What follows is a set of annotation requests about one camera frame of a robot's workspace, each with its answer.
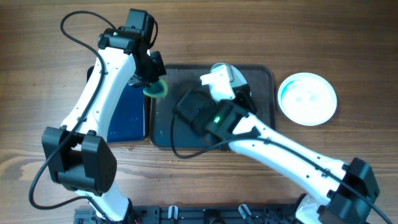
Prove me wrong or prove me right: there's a green yellow sponge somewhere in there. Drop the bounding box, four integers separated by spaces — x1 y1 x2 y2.
143 79 168 98

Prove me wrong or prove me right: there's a white plate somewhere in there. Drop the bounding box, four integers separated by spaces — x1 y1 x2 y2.
210 63 248 88
277 72 338 126

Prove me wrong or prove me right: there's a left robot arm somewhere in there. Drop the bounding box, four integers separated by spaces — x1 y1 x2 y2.
42 9 168 223

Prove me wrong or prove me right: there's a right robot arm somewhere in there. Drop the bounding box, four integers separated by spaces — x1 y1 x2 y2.
173 86 390 223

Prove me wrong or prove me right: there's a dark brown serving tray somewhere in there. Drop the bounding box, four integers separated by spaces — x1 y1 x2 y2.
149 63 277 150

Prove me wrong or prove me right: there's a black tray with blue water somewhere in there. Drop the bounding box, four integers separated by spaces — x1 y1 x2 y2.
79 67 147 142

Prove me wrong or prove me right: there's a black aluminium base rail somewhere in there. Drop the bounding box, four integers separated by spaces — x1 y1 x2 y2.
73 203 299 224

